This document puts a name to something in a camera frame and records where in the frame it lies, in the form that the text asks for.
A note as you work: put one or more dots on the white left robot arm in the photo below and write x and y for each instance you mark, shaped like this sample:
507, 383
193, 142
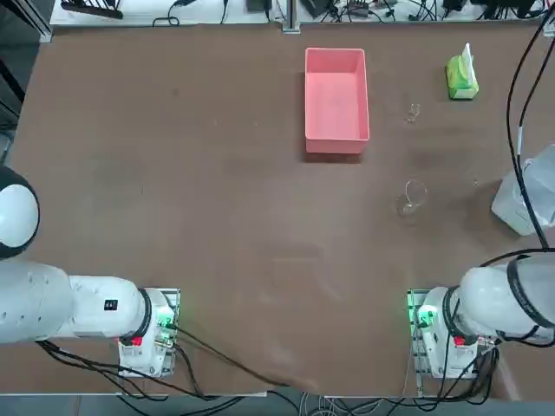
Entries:
43, 303

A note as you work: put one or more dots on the aluminium frame post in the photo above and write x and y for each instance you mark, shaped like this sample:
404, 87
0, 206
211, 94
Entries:
291, 21

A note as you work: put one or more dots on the dark power adapter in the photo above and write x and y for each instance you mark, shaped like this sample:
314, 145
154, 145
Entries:
318, 8

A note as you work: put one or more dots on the white lidded trash bin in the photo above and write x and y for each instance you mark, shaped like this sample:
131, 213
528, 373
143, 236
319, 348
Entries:
513, 208

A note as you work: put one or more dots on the large glass beaker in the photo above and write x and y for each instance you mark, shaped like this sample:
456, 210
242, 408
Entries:
412, 199

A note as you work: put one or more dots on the green tissue pack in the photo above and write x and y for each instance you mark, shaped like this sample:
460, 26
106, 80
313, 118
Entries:
461, 78

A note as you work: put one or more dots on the pink plastic container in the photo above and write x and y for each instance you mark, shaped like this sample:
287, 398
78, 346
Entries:
338, 143

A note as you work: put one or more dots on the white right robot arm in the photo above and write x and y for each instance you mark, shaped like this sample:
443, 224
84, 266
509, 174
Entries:
485, 294

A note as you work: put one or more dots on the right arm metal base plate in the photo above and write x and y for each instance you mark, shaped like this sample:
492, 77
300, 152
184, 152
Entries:
411, 299

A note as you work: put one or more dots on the aluminium corner bracket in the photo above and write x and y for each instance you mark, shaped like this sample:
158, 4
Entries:
550, 28
46, 34

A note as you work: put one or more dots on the small glass beaker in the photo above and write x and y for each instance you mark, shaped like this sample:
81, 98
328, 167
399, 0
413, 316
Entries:
414, 112

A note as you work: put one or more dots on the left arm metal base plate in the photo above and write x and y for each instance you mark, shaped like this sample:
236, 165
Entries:
176, 295

